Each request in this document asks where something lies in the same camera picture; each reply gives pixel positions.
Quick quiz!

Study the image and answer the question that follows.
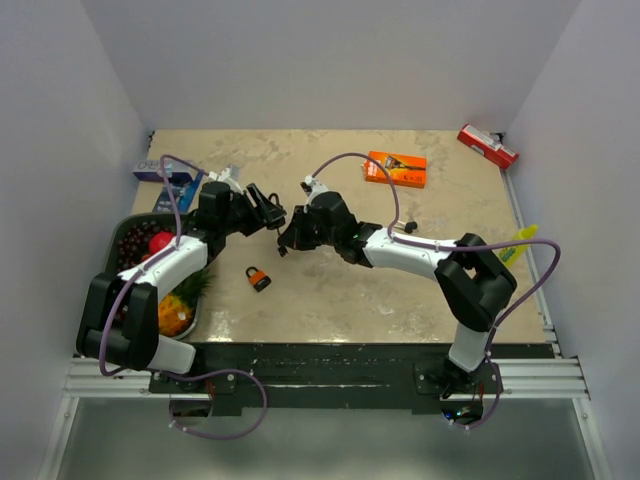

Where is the black key bunch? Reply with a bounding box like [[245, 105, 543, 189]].
[[276, 228, 289, 257]]

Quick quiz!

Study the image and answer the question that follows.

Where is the red box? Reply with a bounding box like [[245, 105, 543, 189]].
[[457, 124, 519, 170]]

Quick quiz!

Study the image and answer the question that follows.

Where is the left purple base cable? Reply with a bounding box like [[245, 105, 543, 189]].
[[154, 368, 270, 442]]

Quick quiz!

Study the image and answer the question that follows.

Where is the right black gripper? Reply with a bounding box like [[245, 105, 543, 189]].
[[280, 204, 341, 250]]

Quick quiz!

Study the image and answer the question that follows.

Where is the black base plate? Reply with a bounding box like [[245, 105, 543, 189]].
[[148, 339, 506, 417]]

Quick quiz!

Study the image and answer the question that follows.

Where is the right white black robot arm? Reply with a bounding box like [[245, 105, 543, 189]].
[[278, 191, 517, 397]]

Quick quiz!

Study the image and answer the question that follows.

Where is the orange black padlock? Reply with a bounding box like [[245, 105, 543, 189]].
[[245, 266, 271, 292]]

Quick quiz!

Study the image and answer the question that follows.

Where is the red apple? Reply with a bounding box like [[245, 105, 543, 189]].
[[148, 231, 174, 255]]

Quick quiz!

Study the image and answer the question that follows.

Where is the grey fruit tray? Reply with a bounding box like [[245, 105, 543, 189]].
[[105, 212, 209, 340]]

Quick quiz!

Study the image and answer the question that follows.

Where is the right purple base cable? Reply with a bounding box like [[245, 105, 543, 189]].
[[448, 349, 504, 431]]

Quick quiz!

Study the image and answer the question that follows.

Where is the yellow glue bottle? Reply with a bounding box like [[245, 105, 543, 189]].
[[498, 224, 539, 268]]

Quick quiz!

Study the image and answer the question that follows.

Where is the dark red grape bunch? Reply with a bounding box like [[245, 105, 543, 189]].
[[116, 221, 162, 272]]

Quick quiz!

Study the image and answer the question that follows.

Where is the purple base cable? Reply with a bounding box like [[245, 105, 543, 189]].
[[448, 349, 504, 431], [154, 368, 270, 442]]

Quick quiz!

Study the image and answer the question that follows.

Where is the orange toy pineapple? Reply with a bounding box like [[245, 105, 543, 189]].
[[158, 269, 213, 338]]

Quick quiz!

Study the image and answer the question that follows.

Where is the white blue toothpaste box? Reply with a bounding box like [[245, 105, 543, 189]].
[[132, 160, 195, 184]]

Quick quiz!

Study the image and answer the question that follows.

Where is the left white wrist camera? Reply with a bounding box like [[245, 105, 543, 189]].
[[208, 165, 241, 189]]

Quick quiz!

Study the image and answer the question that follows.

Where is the black Kaijing padlock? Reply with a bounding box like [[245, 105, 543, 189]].
[[268, 193, 286, 225]]

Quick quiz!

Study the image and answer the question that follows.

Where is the orange razor box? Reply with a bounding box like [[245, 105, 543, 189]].
[[363, 151, 428, 189]]

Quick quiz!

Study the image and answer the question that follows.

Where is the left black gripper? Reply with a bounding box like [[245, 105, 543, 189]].
[[220, 184, 285, 237]]

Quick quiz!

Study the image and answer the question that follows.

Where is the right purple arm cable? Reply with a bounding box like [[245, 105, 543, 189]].
[[308, 151, 562, 331]]

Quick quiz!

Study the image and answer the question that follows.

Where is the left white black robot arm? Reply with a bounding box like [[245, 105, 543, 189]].
[[76, 181, 286, 392]]

